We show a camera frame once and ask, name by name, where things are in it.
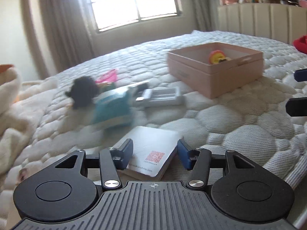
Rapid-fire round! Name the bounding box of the orange yellow round toy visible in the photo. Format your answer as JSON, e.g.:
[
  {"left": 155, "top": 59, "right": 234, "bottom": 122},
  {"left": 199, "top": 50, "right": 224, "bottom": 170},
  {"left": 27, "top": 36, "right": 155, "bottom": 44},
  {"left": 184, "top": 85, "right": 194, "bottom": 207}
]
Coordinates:
[{"left": 208, "top": 50, "right": 232, "bottom": 65}]

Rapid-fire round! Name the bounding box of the pink toy racket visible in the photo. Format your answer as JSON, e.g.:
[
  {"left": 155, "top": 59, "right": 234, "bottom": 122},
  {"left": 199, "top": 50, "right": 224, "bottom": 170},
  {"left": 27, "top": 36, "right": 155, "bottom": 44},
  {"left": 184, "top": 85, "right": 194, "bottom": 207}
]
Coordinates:
[{"left": 95, "top": 69, "right": 119, "bottom": 85}]

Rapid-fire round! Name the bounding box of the teal tissue packet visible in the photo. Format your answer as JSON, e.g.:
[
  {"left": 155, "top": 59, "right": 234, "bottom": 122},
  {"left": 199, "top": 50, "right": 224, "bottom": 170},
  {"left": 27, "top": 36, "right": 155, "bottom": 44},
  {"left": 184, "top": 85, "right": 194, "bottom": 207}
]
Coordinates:
[{"left": 92, "top": 87, "right": 135, "bottom": 128}]

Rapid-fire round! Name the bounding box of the white quilted mattress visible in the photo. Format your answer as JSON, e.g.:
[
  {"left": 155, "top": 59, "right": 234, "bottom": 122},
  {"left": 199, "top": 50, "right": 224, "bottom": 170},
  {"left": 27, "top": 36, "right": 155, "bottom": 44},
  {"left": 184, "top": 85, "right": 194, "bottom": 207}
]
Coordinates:
[{"left": 0, "top": 30, "right": 307, "bottom": 221}]

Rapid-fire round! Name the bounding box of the cream padded headboard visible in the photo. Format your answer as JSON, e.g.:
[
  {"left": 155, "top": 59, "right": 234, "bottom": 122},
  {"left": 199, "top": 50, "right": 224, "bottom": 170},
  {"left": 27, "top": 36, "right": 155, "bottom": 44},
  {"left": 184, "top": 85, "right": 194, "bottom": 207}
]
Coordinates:
[{"left": 217, "top": 2, "right": 307, "bottom": 46}]

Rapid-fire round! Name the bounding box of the white fleece blanket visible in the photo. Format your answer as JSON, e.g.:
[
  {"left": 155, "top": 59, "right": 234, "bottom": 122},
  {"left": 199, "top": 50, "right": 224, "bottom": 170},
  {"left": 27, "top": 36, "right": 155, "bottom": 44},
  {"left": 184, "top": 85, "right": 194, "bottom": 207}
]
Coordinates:
[{"left": 0, "top": 68, "right": 65, "bottom": 192}]

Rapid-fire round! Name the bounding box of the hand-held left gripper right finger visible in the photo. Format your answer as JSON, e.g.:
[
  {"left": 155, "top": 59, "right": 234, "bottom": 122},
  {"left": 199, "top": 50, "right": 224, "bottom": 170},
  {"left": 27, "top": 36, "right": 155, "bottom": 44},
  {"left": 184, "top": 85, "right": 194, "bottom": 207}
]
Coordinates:
[{"left": 177, "top": 138, "right": 255, "bottom": 188}]

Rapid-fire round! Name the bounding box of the black plush toy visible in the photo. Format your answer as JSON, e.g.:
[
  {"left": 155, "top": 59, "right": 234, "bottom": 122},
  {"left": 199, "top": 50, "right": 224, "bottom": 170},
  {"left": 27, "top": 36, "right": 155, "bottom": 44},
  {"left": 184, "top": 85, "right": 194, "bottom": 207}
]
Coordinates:
[{"left": 65, "top": 76, "right": 101, "bottom": 109}]

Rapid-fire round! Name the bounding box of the white paperback book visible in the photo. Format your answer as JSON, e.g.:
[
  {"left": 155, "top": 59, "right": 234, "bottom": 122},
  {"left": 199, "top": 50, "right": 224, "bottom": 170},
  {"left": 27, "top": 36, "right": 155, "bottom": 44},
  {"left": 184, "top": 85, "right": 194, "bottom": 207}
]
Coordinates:
[{"left": 113, "top": 126, "right": 184, "bottom": 181}]

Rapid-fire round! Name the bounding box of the pink cardboard box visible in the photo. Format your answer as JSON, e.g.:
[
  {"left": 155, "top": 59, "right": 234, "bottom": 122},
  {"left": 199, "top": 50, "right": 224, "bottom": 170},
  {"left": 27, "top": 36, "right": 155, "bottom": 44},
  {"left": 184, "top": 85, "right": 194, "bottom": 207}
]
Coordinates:
[{"left": 167, "top": 42, "right": 264, "bottom": 99}]

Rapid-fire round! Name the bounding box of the beige curtain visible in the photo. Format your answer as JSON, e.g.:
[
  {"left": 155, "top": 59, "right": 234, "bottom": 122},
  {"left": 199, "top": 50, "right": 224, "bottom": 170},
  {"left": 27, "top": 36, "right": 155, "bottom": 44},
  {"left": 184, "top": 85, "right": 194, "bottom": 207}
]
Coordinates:
[
  {"left": 177, "top": 0, "right": 216, "bottom": 31},
  {"left": 20, "top": 0, "right": 96, "bottom": 77}
]

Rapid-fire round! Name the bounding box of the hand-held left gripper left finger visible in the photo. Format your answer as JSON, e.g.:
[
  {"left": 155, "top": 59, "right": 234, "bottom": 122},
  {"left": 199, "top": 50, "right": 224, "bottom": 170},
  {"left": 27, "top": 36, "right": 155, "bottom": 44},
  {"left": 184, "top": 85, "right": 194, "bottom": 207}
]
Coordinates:
[{"left": 55, "top": 138, "right": 133, "bottom": 190}]

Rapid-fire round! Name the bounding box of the grey battery charger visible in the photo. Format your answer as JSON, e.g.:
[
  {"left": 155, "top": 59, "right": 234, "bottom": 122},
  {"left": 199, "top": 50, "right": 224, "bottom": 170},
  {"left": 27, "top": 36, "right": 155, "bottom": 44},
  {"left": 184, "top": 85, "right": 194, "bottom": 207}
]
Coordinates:
[{"left": 135, "top": 87, "right": 185, "bottom": 107}]

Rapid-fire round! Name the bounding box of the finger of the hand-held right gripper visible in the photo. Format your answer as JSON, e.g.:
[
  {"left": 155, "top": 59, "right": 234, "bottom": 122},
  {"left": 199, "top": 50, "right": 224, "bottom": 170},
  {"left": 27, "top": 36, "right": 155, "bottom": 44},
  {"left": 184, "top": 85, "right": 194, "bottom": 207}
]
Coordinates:
[
  {"left": 295, "top": 68, "right": 307, "bottom": 82},
  {"left": 286, "top": 97, "right": 307, "bottom": 117}
]

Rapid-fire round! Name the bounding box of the barred window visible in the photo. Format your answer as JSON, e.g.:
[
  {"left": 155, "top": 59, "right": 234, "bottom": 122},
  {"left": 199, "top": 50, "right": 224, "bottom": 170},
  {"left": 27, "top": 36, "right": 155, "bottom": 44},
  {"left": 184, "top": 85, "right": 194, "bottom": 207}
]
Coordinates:
[{"left": 85, "top": 0, "right": 184, "bottom": 33}]

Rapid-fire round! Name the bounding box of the red cloth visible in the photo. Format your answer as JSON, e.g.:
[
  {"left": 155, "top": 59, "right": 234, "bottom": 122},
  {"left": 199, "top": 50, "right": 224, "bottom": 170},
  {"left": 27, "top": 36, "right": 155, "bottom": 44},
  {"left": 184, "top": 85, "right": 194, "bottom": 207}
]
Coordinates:
[{"left": 293, "top": 35, "right": 307, "bottom": 54}]

